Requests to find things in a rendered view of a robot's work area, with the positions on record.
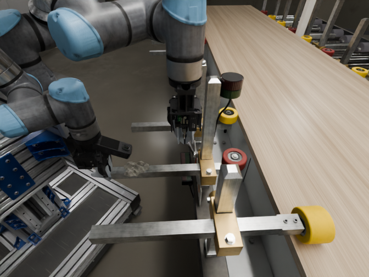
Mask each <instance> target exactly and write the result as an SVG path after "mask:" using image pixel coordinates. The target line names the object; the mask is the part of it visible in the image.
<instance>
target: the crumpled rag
mask: <svg viewBox="0 0 369 277"><path fill-rule="evenodd" d="M124 169H126V170H127V171H126V172H124V175H126V176H129V177H131V176H138V174H140V173H144V172H145V171H146V170H148V169H149V164H147V163H144V162H142V161H140V162H137V163H135V162H128V163H127V164H125V165H124Z"/></svg>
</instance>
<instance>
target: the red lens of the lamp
mask: <svg viewBox="0 0 369 277"><path fill-rule="evenodd" d="M223 74H224V73H223ZM242 77H243V75H242ZM220 81H221V87H222V88H223V89H225V90H230V91H235V90H239V89H241V88H242V86H243V81H244V77H243V79H242V80H241V81H238V82H229V81H226V80H224V79H223V78H222V74H221V76H220Z"/></svg>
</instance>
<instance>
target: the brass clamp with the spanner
mask: <svg viewBox="0 0 369 277"><path fill-rule="evenodd" d="M198 163H199V165H200V184H201V185H215V184H216V178H217V174H216V169H215V164H214V159H213V153H212V158H211V159H201V154H200V149H198ZM207 169H211V171H212V174H211V175H207V174H206V173H205V172H206V170H207Z"/></svg>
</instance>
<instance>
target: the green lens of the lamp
mask: <svg viewBox="0 0 369 277"><path fill-rule="evenodd" d="M241 91H242V88H241V89H240V90H238V91H227V90H224V89H222V88H221V90H220V96H221V97H223V98H227V99H236V98H238V97H240V95H241Z"/></svg>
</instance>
